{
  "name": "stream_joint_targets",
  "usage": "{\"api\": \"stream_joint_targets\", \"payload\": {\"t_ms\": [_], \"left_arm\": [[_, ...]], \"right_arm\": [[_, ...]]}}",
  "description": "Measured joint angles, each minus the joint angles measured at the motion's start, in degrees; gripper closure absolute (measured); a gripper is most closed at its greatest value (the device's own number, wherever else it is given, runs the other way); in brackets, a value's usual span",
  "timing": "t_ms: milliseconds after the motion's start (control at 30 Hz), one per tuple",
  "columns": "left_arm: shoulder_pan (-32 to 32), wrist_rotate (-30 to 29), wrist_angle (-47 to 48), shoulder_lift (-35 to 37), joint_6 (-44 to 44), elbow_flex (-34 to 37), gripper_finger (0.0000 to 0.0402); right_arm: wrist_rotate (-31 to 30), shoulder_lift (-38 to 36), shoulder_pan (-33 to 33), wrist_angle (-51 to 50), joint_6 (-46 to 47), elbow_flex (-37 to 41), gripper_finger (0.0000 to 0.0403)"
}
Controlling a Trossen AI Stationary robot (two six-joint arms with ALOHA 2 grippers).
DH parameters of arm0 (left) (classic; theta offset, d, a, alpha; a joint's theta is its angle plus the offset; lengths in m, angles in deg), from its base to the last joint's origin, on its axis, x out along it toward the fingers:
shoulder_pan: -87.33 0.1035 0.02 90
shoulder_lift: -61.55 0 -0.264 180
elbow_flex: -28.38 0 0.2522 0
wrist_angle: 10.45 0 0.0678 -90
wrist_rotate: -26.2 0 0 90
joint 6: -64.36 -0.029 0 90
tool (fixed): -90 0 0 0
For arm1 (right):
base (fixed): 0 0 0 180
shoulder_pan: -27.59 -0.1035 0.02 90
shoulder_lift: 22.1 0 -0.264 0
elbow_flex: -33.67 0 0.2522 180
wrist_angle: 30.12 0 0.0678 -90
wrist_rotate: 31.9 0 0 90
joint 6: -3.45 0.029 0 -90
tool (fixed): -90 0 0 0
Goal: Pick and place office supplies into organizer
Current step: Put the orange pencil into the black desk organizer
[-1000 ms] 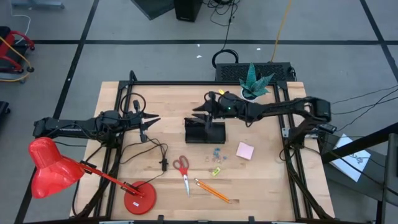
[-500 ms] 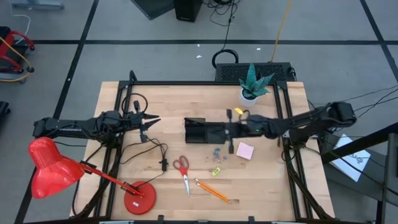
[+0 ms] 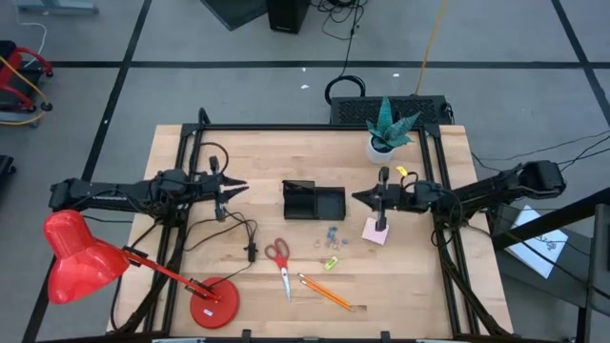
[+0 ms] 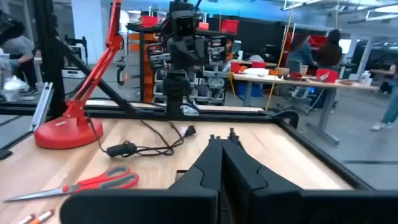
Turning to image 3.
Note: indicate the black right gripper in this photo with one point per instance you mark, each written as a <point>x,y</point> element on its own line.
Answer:
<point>400,197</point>

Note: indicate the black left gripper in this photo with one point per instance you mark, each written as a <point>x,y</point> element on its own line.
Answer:
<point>207,188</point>

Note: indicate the pink sticky note pad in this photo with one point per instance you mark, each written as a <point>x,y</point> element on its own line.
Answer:
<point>369,236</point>

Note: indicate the black mesh desk organizer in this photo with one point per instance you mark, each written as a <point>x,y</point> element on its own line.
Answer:
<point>298,205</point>

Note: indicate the small yellow-green eraser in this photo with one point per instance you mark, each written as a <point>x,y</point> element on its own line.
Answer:
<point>331,263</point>

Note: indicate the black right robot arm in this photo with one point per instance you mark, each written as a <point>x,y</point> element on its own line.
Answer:
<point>491,188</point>

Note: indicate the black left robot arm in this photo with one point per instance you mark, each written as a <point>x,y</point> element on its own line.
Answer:
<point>105,193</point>

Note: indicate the green plant in white pot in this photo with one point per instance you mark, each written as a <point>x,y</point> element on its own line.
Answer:
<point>388,131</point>

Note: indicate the perforated black computer case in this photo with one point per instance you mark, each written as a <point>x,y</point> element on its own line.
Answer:
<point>352,110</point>

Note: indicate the red desk lamp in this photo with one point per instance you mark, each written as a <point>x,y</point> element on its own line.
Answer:
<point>81,257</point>

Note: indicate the white paper sheet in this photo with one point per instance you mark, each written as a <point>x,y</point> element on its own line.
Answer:
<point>534,248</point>

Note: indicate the dark grey case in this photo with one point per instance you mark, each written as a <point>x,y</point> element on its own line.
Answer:
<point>233,12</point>

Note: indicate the black computer tower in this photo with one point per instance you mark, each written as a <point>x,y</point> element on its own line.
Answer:
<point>288,14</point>

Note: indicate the black chair base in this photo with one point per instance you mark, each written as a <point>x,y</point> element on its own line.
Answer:
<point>6,164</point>

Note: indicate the black beam structure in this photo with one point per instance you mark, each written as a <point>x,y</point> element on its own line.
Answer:
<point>600,267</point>

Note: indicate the red cart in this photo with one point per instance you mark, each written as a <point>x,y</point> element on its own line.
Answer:
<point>9,71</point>

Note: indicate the grey metal table foot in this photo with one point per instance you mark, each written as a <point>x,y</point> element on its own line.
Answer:
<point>57,7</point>

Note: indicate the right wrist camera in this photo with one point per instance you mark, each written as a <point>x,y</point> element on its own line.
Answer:
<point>384,175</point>

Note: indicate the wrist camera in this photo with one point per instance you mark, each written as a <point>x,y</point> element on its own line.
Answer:
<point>215,164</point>
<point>384,175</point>

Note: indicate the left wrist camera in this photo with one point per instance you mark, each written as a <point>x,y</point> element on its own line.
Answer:
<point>215,164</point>

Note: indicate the black aluminium table frame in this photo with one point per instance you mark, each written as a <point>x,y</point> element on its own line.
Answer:
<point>310,127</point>

